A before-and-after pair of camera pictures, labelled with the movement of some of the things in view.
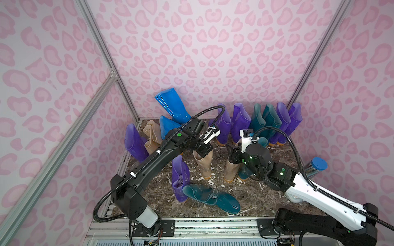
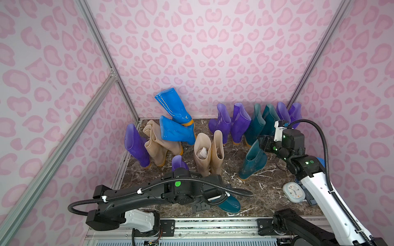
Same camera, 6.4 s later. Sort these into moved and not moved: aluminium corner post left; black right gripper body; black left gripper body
Moved: black left gripper body; black right gripper body
Not moved: aluminium corner post left
